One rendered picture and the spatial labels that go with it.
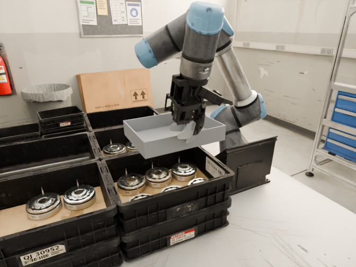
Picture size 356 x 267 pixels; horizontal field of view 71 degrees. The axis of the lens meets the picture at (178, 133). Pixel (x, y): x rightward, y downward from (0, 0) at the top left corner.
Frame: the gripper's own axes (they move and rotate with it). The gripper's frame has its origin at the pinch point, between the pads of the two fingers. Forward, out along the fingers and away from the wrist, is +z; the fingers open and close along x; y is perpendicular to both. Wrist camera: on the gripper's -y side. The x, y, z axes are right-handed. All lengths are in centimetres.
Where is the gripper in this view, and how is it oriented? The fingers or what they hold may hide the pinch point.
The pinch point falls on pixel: (187, 138)
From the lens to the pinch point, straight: 73.1
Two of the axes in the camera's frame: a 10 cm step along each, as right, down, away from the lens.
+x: 5.0, 5.7, -6.5
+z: -1.4, 7.9, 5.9
